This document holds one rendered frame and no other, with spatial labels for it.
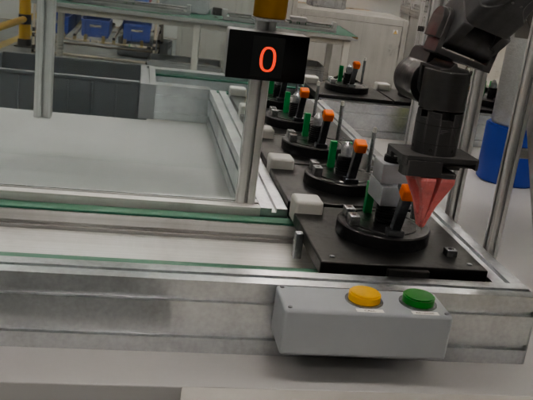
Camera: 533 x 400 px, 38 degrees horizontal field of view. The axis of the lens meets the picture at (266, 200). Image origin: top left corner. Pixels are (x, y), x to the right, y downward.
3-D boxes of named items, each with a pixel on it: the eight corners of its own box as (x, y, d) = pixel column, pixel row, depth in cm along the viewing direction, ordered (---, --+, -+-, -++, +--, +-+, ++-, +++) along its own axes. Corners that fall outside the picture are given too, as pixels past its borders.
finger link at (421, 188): (393, 216, 105) (405, 148, 102) (443, 219, 106) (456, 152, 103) (411, 233, 98) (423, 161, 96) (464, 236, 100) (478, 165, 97)
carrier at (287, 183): (423, 221, 133) (438, 151, 129) (286, 212, 129) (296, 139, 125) (383, 180, 156) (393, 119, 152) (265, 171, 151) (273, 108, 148)
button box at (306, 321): (445, 360, 97) (454, 315, 95) (278, 355, 93) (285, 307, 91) (425, 333, 103) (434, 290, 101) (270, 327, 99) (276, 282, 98)
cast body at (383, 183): (408, 208, 113) (416, 162, 111) (379, 205, 113) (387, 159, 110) (390, 190, 121) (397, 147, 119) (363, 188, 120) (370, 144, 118)
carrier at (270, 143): (382, 180, 156) (393, 119, 152) (265, 171, 152) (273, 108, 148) (352, 149, 179) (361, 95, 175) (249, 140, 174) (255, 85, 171)
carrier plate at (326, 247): (485, 284, 109) (488, 270, 108) (319, 275, 105) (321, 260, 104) (427, 225, 131) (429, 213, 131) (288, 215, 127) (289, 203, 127)
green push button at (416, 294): (437, 317, 96) (439, 301, 96) (406, 315, 95) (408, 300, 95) (426, 302, 100) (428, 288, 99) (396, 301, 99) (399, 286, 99)
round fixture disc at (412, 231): (442, 255, 112) (444, 242, 112) (347, 249, 110) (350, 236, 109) (410, 221, 125) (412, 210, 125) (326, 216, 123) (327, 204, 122)
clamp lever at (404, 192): (403, 233, 111) (419, 192, 106) (389, 232, 111) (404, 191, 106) (397, 217, 114) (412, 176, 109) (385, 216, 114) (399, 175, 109)
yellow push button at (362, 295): (382, 314, 95) (385, 299, 94) (350, 313, 94) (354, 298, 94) (373, 300, 99) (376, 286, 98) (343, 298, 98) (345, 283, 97)
